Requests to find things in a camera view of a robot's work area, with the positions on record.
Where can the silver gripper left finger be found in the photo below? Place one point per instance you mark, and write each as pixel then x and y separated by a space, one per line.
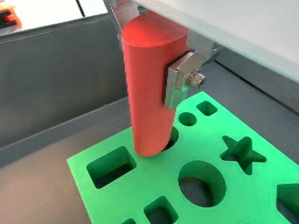
pixel 121 11

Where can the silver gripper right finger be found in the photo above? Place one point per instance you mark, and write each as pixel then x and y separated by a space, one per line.
pixel 183 72

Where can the red oval peg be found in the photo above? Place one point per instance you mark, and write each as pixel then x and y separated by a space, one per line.
pixel 153 42

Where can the orange black object outside bin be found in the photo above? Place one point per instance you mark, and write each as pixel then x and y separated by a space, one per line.
pixel 8 17

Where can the green shape sorting board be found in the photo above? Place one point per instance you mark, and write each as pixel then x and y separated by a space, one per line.
pixel 222 175

